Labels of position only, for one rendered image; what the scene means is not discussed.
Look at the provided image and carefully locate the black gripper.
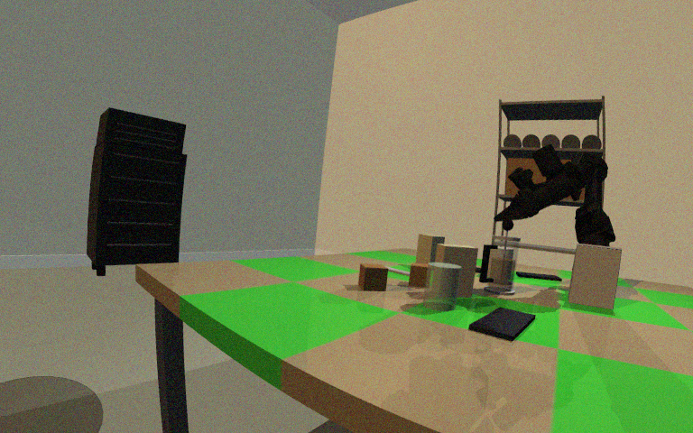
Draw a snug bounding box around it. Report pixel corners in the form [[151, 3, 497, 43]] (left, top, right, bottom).
[[494, 181, 556, 222]]

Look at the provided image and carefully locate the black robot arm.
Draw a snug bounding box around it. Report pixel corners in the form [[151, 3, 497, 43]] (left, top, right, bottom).
[[509, 144, 615, 247]]

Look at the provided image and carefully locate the grey translucent cylinder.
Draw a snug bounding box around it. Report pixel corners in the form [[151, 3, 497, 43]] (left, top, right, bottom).
[[423, 263, 462, 311]]

